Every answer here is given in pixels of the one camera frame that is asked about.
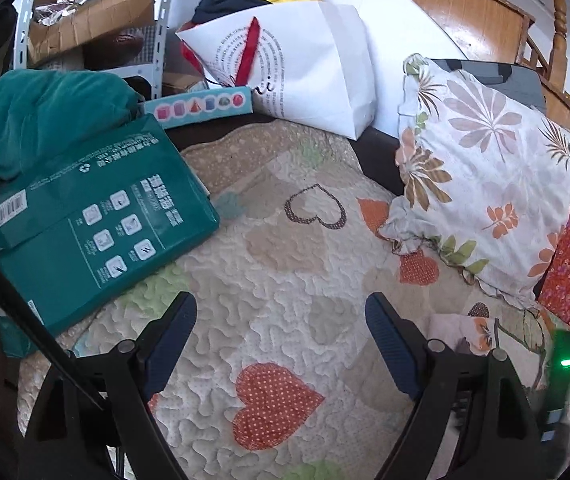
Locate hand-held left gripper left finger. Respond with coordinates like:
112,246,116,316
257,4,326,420
17,291,198,480

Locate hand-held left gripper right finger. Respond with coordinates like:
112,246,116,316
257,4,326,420
365,292,552,480

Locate small white floral garment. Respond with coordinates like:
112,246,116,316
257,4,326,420
427,310,553,393

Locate dark clothes in bag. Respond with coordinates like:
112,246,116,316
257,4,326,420
194,0,272,26

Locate heart patterned quilt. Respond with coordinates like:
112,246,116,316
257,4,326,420
17,120,570,480

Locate green cardboard box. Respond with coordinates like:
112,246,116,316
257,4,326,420
0,114,220,358

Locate leaf print pillow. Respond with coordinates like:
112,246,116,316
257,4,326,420
379,53,570,310

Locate light blue toy box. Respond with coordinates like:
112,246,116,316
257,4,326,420
142,86,254,123

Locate teal plush blanket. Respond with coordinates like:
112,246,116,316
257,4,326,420
0,69,142,181

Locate grey cushion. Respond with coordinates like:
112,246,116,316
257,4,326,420
430,58,548,113

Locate white perforated metal rack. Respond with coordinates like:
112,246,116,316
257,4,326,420
9,0,188,102

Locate brown cardboard box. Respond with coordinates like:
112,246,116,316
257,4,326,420
27,0,156,66

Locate silver foil wrap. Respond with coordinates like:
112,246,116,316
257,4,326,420
34,0,98,26

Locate wooden headboard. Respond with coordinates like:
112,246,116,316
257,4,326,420
437,0,570,181

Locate black strap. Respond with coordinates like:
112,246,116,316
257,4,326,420
0,234,108,411

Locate white paper bag red handles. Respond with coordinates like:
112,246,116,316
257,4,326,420
175,1,378,141

